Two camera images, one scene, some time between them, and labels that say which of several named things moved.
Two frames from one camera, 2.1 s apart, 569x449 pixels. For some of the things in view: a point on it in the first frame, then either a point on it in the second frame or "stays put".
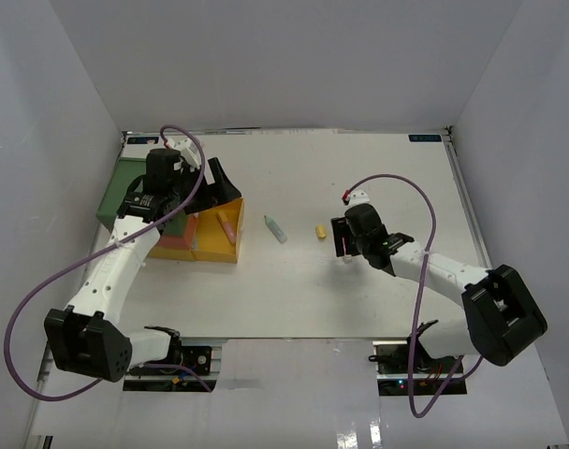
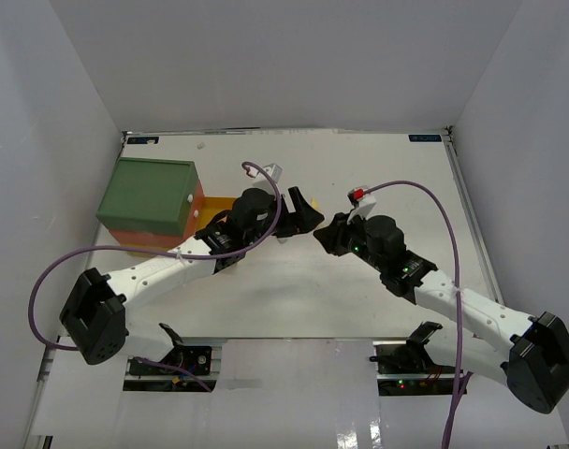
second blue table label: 142,139 stays put
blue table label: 425,137 stays put
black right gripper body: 342,230 stays put
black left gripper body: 205,197 to 287,225
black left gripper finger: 226,190 to 307,215
